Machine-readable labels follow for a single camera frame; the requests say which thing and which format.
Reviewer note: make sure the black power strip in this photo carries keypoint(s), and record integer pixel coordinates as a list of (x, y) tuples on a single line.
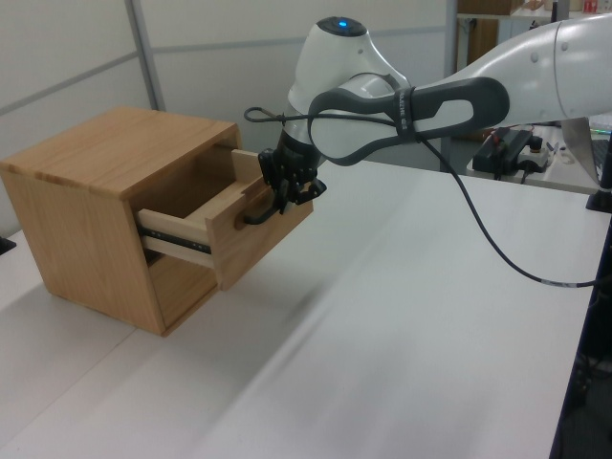
[(497, 153)]

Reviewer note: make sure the black metal frame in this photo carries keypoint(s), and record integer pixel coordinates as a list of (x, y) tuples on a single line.
[(593, 358)]

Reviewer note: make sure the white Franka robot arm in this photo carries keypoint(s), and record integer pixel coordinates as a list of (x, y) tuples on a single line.
[(526, 62)]

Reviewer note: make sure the emergency stop button box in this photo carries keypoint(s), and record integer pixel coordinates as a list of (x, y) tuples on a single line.
[(535, 158)]

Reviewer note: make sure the wooden two-drawer cabinet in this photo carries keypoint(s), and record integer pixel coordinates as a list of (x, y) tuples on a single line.
[(86, 239)]

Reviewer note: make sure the white side desk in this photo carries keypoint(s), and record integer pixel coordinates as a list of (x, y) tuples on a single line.
[(554, 179)]

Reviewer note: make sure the small black table clamp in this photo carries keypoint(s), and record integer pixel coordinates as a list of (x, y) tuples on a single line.
[(7, 245)]

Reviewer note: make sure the grey partition post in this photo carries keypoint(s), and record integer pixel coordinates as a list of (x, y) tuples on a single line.
[(143, 48), (450, 38)]

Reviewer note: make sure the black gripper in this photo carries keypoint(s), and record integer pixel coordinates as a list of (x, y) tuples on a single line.
[(299, 167)]

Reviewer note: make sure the silver laptop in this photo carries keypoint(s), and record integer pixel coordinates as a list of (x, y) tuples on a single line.
[(581, 143)]

